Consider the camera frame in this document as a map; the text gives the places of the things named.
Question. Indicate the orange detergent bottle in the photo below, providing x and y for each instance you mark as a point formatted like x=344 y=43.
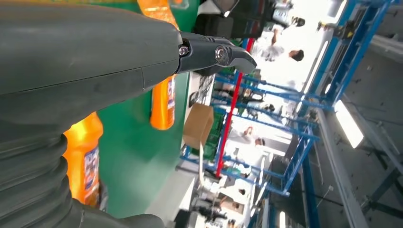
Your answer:
x=160 y=110
x=154 y=15
x=78 y=148

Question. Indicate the white table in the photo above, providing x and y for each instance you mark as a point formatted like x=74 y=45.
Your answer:
x=170 y=198
x=195 y=80

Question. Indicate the ceiling light panel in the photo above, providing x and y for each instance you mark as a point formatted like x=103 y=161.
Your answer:
x=348 y=124
x=314 y=67

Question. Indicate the person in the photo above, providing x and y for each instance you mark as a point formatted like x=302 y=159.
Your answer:
x=272 y=52
x=248 y=137

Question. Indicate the black carrying case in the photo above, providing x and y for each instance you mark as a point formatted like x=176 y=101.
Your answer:
x=211 y=28

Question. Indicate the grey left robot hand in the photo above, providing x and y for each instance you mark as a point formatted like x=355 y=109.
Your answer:
x=78 y=63

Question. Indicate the black handheld device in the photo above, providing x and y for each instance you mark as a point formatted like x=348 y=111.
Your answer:
x=193 y=100

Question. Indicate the blue metal rack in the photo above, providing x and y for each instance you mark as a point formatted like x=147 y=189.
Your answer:
x=303 y=157
x=361 y=47

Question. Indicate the red metal pole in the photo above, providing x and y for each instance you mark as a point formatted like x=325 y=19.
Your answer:
x=230 y=126

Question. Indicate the white paper sheet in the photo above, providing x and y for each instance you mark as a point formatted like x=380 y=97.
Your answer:
x=201 y=163

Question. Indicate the green table mat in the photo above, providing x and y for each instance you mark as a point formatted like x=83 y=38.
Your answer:
x=132 y=157

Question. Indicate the brown cardboard box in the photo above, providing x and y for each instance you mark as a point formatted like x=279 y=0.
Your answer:
x=198 y=126

